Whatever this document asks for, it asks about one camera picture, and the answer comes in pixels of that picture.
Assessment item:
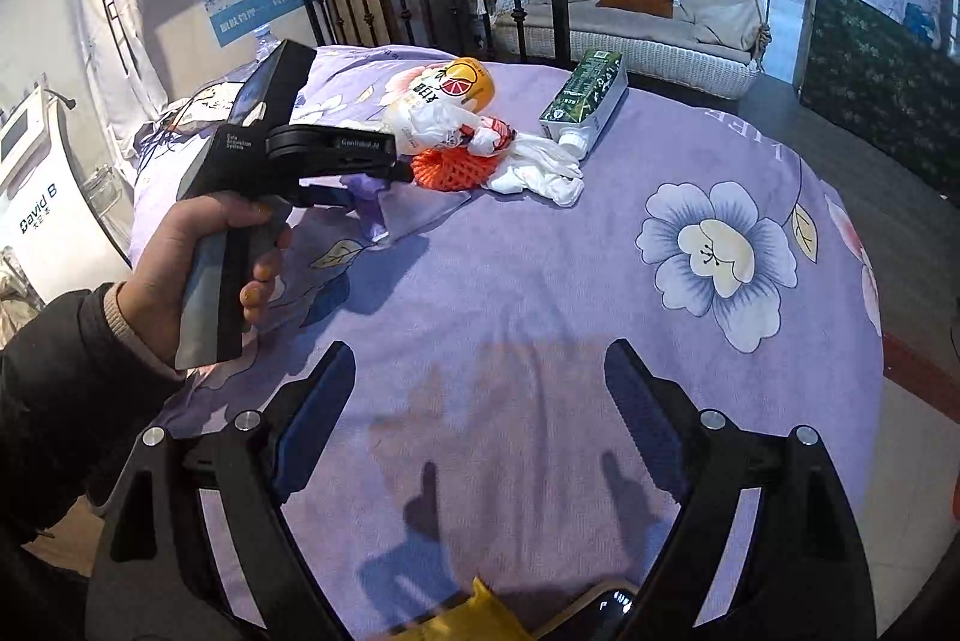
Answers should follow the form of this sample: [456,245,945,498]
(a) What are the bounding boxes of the yellow white drink bottle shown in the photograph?
[381,56,494,155]

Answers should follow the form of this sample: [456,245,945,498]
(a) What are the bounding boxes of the white tissue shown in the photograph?
[485,133,584,207]

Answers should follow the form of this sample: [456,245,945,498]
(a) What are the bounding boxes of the green drink carton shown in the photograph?
[540,50,628,160]

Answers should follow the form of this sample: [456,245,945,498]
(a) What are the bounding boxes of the person's left forearm black sleeve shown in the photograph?
[2,284,184,549]

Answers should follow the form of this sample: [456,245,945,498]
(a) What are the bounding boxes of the person's left hand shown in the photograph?
[115,189,296,372]

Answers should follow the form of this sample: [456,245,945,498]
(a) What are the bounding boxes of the clear water bottle blue label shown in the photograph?
[254,24,280,63]

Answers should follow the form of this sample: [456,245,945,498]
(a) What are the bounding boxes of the purple floral bed cover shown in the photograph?
[161,91,882,638]

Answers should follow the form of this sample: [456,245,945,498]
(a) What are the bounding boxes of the smartphone in tan case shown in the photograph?
[534,579,640,641]

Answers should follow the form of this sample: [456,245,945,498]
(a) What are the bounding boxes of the white beauty machine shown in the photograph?
[2,86,132,303]

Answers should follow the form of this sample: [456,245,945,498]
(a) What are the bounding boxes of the yellow snack packet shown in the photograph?
[397,577,534,641]

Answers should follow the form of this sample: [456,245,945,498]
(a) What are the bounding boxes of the white wicker swing sofa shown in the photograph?
[491,0,773,102]

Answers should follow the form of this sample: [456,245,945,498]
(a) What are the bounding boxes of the green floral covered counter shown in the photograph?
[793,0,960,203]

